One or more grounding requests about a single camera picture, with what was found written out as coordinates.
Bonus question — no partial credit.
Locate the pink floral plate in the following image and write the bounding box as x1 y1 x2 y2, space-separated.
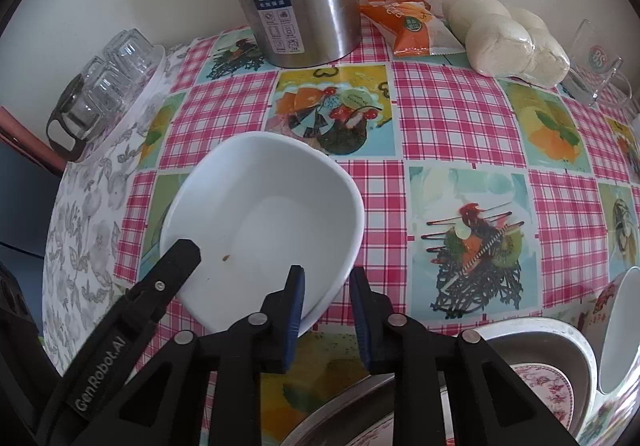
345 361 574 446

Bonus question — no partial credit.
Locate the blue cabinet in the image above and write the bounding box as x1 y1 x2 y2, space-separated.
0 135 67 258

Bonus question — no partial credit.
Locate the clear glass tumbler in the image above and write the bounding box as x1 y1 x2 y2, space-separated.
64 71 128 139
79 55 117 93
104 28 166 78

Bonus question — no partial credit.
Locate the clear glass mug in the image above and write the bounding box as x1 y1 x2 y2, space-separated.
559 18 635 108

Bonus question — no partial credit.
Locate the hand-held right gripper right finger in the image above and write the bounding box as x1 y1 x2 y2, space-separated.
349 267 576 446

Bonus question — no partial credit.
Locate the orange snack packet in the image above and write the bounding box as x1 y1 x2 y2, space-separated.
359 0 464 58

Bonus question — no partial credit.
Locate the strawberry print bowl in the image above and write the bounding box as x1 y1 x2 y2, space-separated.
580 267 640 444

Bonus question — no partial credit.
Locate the stainless steel plate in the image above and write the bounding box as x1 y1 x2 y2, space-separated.
280 316 599 446

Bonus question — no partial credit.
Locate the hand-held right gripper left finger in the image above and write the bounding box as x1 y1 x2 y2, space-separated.
80 265 306 446

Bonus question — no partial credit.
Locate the bag of steamed buns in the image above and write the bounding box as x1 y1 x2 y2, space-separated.
447 0 572 89

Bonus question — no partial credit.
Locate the pink checkered tablecloth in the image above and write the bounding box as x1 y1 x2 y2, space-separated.
112 23 640 446

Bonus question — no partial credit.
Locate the white bowl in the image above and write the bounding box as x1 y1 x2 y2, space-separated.
159 131 365 338

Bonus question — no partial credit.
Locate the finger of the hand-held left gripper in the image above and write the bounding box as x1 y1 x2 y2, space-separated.
124 239 202 327

